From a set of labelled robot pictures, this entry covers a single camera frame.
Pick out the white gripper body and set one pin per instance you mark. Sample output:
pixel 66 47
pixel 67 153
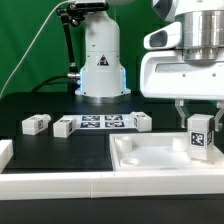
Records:
pixel 164 74

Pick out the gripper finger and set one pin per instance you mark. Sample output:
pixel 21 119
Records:
pixel 180 107
pixel 218 116

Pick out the white square table top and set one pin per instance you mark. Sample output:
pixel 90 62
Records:
pixel 156 151

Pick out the white fiducial tag sheet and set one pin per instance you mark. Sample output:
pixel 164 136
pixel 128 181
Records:
pixel 111 121

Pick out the white U-shaped obstacle fence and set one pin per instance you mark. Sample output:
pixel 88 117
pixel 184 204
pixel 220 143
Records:
pixel 106 184

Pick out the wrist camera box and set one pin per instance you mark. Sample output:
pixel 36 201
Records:
pixel 165 38

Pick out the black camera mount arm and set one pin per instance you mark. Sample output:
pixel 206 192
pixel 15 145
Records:
pixel 70 16

